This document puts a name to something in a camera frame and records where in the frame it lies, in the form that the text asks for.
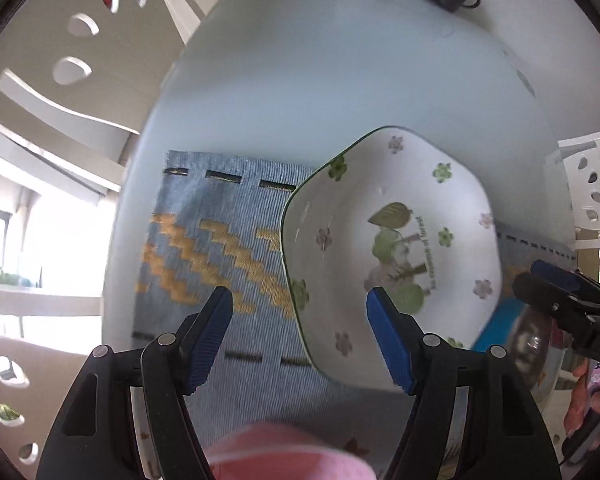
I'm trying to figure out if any white plate with green trees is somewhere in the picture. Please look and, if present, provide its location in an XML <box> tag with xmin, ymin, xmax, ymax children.
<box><xmin>279</xmin><ymin>126</ymin><xmax>503</xmax><ymax>390</ymax></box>

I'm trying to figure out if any pink cartoon bowl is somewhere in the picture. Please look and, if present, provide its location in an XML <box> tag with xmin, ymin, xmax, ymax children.
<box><xmin>202</xmin><ymin>422</ymin><xmax>376</xmax><ymax>480</ymax></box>

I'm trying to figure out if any brown cardboard box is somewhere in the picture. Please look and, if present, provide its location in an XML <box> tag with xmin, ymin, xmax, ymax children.
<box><xmin>576</xmin><ymin>229</ymin><xmax>600</xmax><ymax>273</ymax></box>

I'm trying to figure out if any blue steel bowl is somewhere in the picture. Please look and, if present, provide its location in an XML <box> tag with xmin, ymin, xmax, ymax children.
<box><xmin>472</xmin><ymin>296</ymin><xmax>571</xmax><ymax>406</ymax></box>

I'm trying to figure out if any person's right hand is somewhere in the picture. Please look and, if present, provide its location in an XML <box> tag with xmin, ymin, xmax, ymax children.
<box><xmin>564</xmin><ymin>360</ymin><xmax>600</xmax><ymax>437</ymax></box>

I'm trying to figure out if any blue patterned woven table mat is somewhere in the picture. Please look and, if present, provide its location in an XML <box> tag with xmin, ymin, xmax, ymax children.
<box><xmin>130</xmin><ymin>149</ymin><xmax>578</xmax><ymax>480</ymax></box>

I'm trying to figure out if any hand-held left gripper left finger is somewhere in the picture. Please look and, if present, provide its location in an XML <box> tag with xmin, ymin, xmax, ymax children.
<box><xmin>36</xmin><ymin>286</ymin><xmax>234</xmax><ymax>480</ymax></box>

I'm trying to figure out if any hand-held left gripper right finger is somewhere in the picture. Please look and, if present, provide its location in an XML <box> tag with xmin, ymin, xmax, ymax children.
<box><xmin>366</xmin><ymin>287</ymin><xmax>563</xmax><ymax>480</ymax></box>

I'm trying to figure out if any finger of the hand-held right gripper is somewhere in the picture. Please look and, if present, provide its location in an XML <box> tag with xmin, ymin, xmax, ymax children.
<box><xmin>512</xmin><ymin>272</ymin><xmax>596</xmax><ymax>323</ymax></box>
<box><xmin>532</xmin><ymin>260</ymin><xmax>600</xmax><ymax>307</ymax></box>

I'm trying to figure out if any white chair with oval holes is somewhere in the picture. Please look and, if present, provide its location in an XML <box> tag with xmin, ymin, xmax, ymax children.
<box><xmin>557</xmin><ymin>132</ymin><xmax>600</xmax><ymax>251</ymax></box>
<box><xmin>0</xmin><ymin>0</ymin><xmax>211</xmax><ymax>136</ymax></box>
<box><xmin>0</xmin><ymin>335</ymin><xmax>88</xmax><ymax>480</ymax></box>

